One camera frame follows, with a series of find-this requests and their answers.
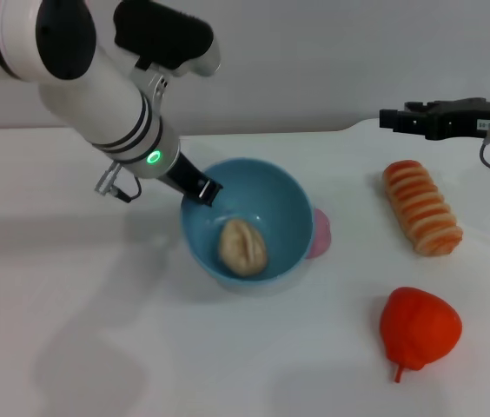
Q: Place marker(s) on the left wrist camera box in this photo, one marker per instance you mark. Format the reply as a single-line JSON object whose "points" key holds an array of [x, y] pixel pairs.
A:
{"points": [[167, 39]]}

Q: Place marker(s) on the red bell pepper toy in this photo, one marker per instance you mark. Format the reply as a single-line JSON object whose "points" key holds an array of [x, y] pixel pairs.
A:
{"points": [[419, 326]]}

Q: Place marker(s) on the pink peach bun toy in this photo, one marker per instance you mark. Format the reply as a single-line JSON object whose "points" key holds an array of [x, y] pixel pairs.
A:
{"points": [[321, 234]]}

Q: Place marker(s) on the striped sausage bread toy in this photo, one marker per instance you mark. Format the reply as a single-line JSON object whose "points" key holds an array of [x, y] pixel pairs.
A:
{"points": [[423, 208]]}

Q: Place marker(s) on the blue bowl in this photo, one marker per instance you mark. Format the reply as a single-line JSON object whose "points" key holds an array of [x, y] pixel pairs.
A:
{"points": [[280, 204]]}

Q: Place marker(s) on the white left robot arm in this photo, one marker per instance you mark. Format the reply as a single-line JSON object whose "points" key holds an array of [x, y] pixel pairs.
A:
{"points": [[75, 78]]}

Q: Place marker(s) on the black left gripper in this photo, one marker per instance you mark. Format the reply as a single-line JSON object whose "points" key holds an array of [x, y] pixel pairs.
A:
{"points": [[184, 176]]}

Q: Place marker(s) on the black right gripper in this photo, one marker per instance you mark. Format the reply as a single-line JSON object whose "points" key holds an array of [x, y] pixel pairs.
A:
{"points": [[471, 119]]}

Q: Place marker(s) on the beige egg yolk pastry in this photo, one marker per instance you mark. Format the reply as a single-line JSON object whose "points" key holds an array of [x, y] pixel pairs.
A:
{"points": [[243, 247]]}

